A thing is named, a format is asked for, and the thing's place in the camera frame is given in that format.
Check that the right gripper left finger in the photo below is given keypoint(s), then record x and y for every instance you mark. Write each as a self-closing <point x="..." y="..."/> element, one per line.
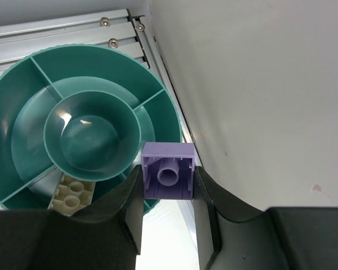
<point x="104" y="235"/>

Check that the teal divided round container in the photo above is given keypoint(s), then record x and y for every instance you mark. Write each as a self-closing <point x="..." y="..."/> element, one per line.
<point x="81" y="110"/>

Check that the white lego brick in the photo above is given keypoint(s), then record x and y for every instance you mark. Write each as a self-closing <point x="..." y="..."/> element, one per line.
<point x="71" y="195"/>

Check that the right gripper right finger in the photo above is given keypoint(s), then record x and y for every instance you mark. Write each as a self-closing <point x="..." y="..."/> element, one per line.
<point x="231" y="234"/>

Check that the aluminium frame rail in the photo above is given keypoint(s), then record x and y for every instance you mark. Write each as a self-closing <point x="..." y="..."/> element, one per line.
<point x="132" y="35"/>

